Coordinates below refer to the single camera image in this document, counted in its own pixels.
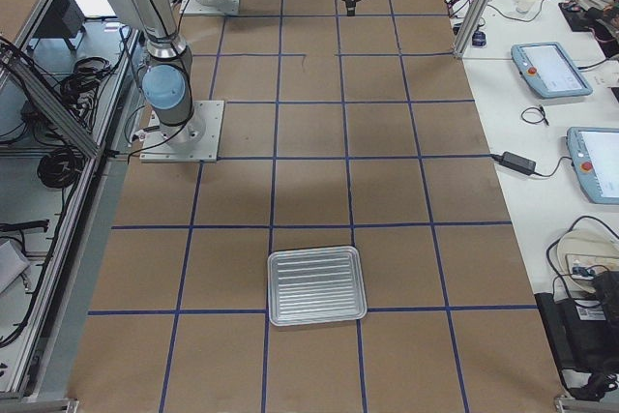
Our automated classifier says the blue teach pendant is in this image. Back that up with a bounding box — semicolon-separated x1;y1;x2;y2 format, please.
567;127;618;205
511;43;593;99

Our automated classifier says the near blue teach pendant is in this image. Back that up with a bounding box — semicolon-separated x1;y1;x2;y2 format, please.
567;127;618;205

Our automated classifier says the ribbed silver metal tray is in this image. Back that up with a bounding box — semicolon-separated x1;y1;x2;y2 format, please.
267;246;368;327

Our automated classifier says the beige round plate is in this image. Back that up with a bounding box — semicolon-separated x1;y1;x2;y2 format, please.
556;230;618;293

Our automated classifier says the black power adapter brick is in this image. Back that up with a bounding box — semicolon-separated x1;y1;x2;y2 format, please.
500;152;536;176

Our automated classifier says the small black looped cable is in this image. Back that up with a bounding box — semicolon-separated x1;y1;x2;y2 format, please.
520;104;549;127

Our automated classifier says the far blue teach pendant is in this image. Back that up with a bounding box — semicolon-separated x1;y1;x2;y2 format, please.
511;43;593;99

